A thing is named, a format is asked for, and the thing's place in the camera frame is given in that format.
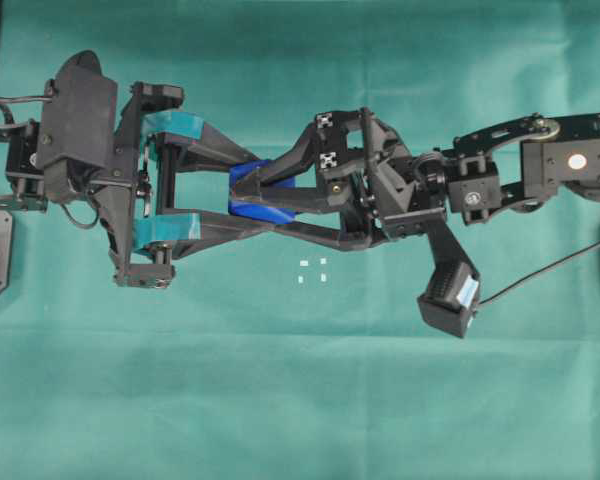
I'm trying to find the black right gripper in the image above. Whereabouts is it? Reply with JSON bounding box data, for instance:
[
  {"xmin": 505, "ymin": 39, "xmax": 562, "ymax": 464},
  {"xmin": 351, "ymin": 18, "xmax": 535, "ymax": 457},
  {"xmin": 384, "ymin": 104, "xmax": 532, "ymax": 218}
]
[{"xmin": 229, "ymin": 108, "xmax": 450, "ymax": 250}]

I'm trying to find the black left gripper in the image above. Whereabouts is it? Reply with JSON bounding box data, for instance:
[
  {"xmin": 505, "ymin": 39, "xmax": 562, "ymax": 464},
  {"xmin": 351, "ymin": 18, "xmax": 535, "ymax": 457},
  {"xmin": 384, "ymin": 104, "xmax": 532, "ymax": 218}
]
[{"xmin": 90, "ymin": 82, "xmax": 370, "ymax": 288}]

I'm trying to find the blue cube block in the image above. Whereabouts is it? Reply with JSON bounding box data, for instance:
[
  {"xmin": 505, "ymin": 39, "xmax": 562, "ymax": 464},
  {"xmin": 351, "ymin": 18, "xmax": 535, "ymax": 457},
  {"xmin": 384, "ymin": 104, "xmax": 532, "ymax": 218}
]
[{"xmin": 226, "ymin": 158, "xmax": 298, "ymax": 226}]

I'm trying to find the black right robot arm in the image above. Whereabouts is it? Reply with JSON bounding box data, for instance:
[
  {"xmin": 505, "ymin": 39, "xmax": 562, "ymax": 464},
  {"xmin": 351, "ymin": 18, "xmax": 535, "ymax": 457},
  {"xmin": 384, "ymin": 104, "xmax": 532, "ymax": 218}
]
[{"xmin": 229, "ymin": 108, "xmax": 600, "ymax": 251}]

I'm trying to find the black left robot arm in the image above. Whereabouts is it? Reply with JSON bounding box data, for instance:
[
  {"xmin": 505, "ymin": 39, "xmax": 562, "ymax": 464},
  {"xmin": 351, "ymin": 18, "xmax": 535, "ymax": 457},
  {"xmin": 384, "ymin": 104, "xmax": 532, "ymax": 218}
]
[{"xmin": 0, "ymin": 69, "xmax": 374, "ymax": 289}]

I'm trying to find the green table cloth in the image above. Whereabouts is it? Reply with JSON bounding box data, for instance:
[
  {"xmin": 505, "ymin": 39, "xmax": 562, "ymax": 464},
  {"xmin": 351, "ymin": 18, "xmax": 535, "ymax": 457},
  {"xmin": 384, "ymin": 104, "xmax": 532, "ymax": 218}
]
[{"xmin": 0, "ymin": 1, "xmax": 600, "ymax": 479}]

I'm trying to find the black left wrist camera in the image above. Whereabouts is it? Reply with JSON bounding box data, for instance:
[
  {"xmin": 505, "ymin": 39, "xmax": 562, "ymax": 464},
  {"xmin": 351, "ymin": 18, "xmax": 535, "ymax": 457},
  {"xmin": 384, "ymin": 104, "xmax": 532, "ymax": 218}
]
[{"xmin": 37, "ymin": 50, "xmax": 117, "ymax": 204}]

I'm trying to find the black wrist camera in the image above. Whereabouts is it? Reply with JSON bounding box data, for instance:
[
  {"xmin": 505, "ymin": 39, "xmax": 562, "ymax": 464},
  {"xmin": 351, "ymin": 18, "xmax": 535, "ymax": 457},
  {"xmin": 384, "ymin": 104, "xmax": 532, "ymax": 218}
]
[
  {"xmin": 417, "ymin": 220, "xmax": 481, "ymax": 338},
  {"xmin": 37, "ymin": 50, "xmax": 117, "ymax": 204}
]

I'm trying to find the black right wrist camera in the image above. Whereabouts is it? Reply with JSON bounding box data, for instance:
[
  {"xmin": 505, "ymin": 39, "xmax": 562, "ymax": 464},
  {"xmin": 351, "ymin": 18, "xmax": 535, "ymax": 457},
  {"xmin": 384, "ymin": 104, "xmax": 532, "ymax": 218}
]
[{"xmin": 417, "ymin": 220, "xmax": 481, "ymax": 338}]

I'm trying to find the black right camera cable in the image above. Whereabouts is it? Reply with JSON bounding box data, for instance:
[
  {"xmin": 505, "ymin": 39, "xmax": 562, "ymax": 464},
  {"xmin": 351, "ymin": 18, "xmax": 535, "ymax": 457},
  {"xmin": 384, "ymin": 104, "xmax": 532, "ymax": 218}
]
[{"xmin": 472, "ymin": 227, "xmax": 600, "ymax": 314}]

